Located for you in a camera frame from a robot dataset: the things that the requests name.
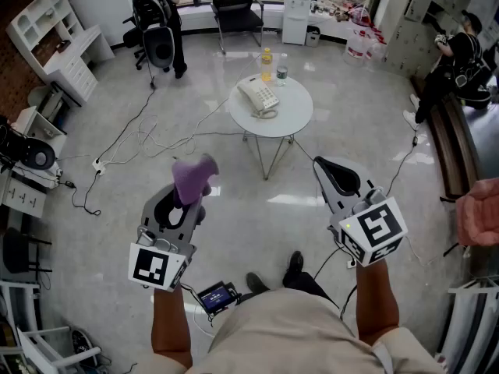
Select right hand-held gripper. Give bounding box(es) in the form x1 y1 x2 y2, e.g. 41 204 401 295
313 156 409 268

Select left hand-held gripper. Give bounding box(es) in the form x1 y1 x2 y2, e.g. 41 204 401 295
127 183 206 292

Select purple cloth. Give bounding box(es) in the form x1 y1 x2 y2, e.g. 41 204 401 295
171 153 220 206

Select white desk telephone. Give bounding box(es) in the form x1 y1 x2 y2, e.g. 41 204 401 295
239 74 281 111

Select beige telephone handset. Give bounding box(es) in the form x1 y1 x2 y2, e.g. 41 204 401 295
236 79 265 113

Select person's left forearm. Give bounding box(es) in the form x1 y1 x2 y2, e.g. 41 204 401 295
150 284 194 369

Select person's right forearm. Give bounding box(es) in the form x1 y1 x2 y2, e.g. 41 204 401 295
355 259 401 346

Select small black screen device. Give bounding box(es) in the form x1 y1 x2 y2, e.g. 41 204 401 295
196 281 242 314

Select person's right black shoe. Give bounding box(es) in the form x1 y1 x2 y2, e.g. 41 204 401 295
286 250 305 284

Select person's black shoe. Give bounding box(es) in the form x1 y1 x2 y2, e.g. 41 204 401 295
286 250 305 284
246 272 270 295

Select round white side table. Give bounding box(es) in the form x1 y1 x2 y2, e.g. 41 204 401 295
228 74 315 182

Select person's left black shoe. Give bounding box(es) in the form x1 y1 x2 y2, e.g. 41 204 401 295
246 272 270 295

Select dark wooden bench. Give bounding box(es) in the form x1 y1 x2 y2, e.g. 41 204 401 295
411 76 480 202

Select pink jacket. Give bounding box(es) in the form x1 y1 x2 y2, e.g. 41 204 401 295
455 177 499 249

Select clear water bottle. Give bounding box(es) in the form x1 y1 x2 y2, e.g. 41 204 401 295
276 52 288 87

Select red label water jug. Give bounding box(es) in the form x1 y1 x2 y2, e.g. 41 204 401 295
364 39 385 62
342 31 370 68

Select yellow drink bottle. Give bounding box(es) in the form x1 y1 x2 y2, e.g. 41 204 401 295
260 47 273 83

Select small white side desk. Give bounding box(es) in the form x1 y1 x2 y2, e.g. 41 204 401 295
15 105 67 159

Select white locker cabinet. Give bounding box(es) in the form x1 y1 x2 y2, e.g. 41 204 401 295
384 0 472 79

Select person's beige shirt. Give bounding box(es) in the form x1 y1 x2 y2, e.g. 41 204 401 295
186 288 449 374

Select white pod with black hole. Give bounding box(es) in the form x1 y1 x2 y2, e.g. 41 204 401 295
142 25 175 73

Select black wheeled office chair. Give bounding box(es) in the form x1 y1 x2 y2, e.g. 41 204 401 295
122 13 157 72

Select white metal rack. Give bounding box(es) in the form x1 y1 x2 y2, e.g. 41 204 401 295
440 277 499 374

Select white water dispenser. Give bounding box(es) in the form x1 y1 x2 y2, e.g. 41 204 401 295
281 0 313 46

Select white desk with shelves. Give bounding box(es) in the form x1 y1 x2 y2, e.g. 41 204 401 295
5 0 116 108

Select black mesh chair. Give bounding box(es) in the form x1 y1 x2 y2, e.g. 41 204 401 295
207 0 265 56

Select grey shell backpack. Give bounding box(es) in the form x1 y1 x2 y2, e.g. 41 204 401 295
132 0 172 30

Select black floor cable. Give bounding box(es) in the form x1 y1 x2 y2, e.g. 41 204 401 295
95 72 157 163

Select beige telephone cord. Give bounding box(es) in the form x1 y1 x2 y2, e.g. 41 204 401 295
250 107 279 120

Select white floor cable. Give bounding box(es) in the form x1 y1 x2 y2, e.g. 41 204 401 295
99 52 270 171

